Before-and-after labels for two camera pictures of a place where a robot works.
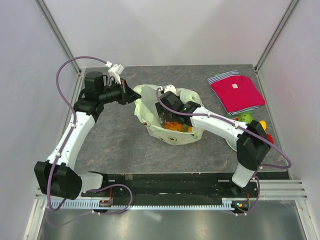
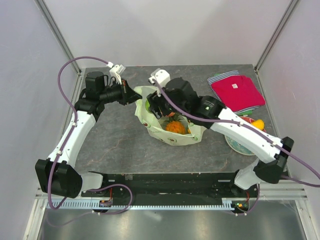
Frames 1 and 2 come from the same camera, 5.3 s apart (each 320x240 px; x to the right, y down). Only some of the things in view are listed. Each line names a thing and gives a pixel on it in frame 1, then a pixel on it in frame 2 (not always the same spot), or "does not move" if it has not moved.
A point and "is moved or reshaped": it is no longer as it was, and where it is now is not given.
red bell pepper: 270,138 is moved or reshaped
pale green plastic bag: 146,109 does not move
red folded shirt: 239,92 does not move
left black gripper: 127,94 does not move
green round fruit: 247,117 → 147,105
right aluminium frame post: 284,19 does not move
